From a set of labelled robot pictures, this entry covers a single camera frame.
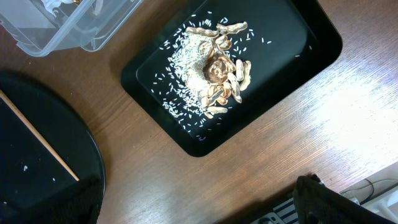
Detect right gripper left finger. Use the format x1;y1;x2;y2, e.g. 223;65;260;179
1;175;103;224

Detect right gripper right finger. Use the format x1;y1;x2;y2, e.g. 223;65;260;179
293;176;394;224

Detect wooden chopstick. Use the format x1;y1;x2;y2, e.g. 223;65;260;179
1;91;80;181

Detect rice and food scraps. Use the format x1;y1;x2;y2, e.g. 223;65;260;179
137;15;275;143

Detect white tissue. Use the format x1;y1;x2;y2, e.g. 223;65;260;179
41;0;74;16

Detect right base ribbed block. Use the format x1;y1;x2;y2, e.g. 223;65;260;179
251;197;299;224

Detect round black serving tray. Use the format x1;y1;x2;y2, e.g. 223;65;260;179
1;72;106;218

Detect black rectangular tray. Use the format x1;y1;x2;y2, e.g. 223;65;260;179
121;0;343;157

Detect clear plastic bin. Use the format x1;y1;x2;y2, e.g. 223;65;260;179
1;0;142;57

